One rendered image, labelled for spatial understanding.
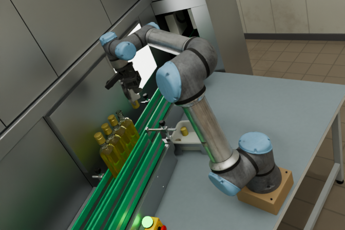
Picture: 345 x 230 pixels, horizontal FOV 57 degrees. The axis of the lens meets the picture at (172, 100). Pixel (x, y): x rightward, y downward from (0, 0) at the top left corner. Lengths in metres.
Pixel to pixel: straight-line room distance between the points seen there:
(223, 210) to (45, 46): 1.01
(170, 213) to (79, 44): 0.88
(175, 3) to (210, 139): 1.26
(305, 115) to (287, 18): 2.37
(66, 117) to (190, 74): 0.66
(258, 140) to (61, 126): 0.80
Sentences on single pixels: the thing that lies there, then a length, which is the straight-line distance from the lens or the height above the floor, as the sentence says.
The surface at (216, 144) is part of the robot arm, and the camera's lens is 1.08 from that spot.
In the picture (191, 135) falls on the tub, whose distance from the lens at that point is 1.77.
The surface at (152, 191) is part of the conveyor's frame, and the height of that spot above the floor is 0.84.
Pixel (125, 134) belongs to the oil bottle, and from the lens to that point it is 1.50.
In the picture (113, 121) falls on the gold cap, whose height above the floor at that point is 1.14.
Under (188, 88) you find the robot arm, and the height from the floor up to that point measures 1.39.
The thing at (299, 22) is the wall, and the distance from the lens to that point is 3.98.
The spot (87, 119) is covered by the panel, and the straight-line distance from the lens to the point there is 1.52.
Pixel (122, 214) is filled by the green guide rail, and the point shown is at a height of 0.94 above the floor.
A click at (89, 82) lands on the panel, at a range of 1.55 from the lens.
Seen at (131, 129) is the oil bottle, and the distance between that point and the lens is 1.54.
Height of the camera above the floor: 1.88
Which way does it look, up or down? 32 degrees down
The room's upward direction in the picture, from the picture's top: 22 degrees counter-clockwise
